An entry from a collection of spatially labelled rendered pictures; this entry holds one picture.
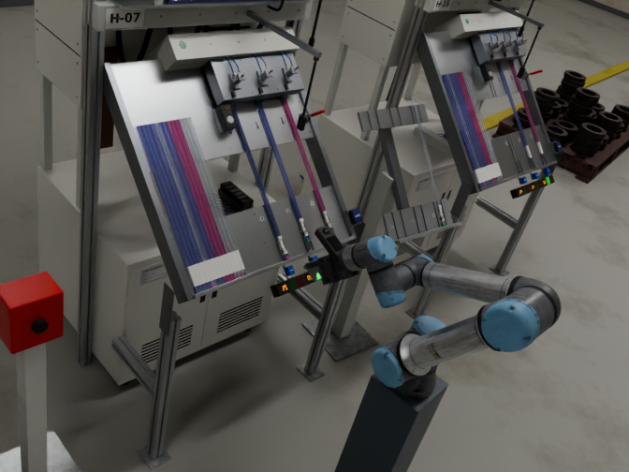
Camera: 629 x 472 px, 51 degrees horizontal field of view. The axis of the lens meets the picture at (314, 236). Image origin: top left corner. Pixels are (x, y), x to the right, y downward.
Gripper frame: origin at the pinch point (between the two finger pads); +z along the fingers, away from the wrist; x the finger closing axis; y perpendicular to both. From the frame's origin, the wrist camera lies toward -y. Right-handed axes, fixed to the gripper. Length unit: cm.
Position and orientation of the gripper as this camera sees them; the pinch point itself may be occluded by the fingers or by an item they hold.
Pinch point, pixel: (306, 264)
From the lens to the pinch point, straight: 204.8
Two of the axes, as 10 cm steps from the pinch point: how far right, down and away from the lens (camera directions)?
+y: 3.3, 9.4, 0.0
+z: -6.1, 2.2, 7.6
